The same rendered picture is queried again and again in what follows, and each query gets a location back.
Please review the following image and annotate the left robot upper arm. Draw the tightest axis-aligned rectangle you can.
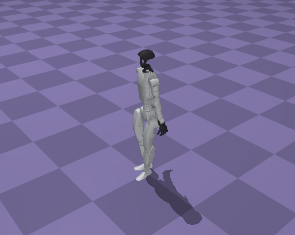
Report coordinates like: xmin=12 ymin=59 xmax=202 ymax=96
xmin=148 ymin=75 xmax=160 ymax=107

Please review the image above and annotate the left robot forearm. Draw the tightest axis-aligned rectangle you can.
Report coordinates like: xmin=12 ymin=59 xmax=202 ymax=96
xmin=154 ymin=100 xmax=164 ymax=124

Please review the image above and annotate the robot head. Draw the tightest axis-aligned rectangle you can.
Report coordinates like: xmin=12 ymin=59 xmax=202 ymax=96
xmin=138 ymin=49 xmax=155 ymax=73

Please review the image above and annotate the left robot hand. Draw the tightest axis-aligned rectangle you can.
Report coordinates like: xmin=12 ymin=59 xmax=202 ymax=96
xmin=157 ymin=120 xmax=168 ymax=136

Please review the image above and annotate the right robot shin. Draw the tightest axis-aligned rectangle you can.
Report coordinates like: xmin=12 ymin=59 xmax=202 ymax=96
xmin=138 ymin=142 xmax=144 ymax=158

